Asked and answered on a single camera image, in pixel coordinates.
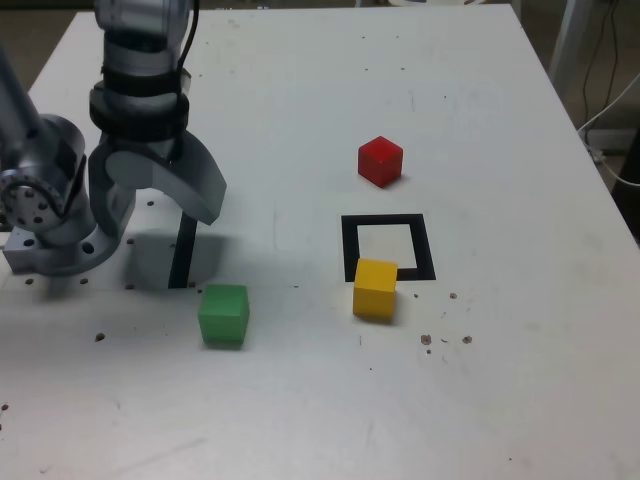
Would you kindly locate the yellow cube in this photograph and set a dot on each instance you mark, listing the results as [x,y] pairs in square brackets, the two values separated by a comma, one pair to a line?
[375,292]

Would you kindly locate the green cube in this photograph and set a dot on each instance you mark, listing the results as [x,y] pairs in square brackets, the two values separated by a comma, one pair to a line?
[223,315]

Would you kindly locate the black tape square outline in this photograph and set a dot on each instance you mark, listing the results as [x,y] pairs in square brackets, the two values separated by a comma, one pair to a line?
[350,245]

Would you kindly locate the white metal post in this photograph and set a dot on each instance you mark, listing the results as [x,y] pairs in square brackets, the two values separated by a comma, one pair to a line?
[562,40]

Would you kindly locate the black tape strip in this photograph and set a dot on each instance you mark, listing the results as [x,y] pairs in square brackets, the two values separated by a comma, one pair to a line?
[181,255]

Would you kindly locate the red cube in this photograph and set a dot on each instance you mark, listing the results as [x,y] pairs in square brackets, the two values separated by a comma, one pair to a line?
[380,162]

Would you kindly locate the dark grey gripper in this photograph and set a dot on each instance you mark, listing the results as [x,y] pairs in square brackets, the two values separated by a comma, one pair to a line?
[142,146]

